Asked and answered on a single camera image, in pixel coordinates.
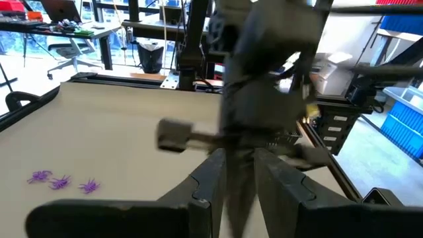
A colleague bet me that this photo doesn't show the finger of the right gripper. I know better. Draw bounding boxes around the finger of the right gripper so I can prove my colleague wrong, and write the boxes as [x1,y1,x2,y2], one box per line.
[241,148,258,237]
[226,148,241,238]

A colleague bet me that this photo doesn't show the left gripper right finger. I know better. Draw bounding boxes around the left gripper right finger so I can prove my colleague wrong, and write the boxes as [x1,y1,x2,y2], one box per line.
[253,147,423,238]

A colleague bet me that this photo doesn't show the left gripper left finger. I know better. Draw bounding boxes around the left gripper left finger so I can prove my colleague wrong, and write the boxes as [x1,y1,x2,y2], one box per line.
[25,147,227,238]

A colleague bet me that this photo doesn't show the purple plastic spider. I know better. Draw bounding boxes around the purple plastic spider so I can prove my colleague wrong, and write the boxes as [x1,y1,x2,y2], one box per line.
[78,178,101,195]
[48,175,72,191]
[26,170,54,184]

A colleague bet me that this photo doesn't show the black drawer cabinet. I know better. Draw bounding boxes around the black drawer cabinet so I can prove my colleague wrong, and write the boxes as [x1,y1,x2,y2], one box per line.
[315,101,363,156]

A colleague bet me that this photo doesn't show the white printer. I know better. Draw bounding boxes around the white printer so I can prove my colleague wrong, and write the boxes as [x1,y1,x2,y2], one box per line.
[312,52,357,97]

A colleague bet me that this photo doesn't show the white metal plate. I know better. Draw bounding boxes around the white metal plate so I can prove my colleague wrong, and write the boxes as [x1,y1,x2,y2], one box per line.
[160,71,181,89]

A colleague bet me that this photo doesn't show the black trash bin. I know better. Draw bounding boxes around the black trash bin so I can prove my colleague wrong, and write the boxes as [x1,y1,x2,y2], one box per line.
[137,42,165,74]

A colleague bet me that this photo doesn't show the blue storage bin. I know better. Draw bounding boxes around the blue storage bin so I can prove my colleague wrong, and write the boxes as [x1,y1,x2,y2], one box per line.
[379,100,423,160]

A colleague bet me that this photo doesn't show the dark office desk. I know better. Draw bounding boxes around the dark office desk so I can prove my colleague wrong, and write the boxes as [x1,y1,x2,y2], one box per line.
[0,18,122,71]

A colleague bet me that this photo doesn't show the black laptop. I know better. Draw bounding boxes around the black laptop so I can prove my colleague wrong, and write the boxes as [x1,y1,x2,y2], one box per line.
[39,0,83,23]

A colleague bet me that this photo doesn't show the red container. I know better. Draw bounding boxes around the red container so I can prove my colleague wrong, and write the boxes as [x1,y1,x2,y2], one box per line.
[0,0,26,15]

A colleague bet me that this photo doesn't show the black frame clamp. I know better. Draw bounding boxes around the black frame clamp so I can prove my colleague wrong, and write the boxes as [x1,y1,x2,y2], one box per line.
[5,91,42,112]

